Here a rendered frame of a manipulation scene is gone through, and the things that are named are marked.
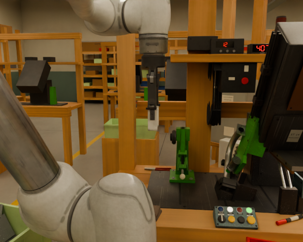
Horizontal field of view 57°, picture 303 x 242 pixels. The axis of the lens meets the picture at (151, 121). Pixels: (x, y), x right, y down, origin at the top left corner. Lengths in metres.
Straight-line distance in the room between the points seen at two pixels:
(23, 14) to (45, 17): 0.92
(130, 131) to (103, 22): 0.85
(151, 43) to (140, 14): 0.09
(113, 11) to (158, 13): 0.14
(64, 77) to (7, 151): 11.67
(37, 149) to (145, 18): 0.46
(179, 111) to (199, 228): 0.77
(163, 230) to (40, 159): 0.59
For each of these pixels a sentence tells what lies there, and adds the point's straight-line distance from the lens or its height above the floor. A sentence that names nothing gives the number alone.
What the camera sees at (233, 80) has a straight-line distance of 1.47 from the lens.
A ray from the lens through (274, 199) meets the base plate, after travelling 1.41.
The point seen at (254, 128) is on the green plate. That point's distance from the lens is 1.24.
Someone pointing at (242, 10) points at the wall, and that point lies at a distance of 11.55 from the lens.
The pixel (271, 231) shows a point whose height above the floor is 0.90.
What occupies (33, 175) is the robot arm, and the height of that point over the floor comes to 1.24.
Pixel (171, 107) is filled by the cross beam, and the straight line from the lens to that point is 1.65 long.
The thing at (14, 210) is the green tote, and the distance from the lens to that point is 1.23.
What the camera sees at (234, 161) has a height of 1.08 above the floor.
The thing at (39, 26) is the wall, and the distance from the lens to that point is 12.81.
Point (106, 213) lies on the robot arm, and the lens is 0.65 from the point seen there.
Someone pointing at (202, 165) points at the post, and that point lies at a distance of 1.65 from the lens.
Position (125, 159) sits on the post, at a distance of 1.66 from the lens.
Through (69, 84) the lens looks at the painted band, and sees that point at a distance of 12.25.
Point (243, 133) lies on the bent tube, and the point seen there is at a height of 1.19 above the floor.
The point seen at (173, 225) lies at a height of 0.90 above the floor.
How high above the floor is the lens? 1.48
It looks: 11 degrees down
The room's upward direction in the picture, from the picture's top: straight up
